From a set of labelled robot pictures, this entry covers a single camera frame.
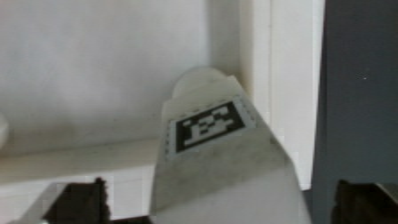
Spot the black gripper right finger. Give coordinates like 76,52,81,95
330,180,398,224

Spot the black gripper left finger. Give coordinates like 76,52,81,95
22,178,110,224

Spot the white table leg with tag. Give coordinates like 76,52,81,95
149,67,312,224

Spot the white square tabletop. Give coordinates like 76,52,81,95
0,0,324,224

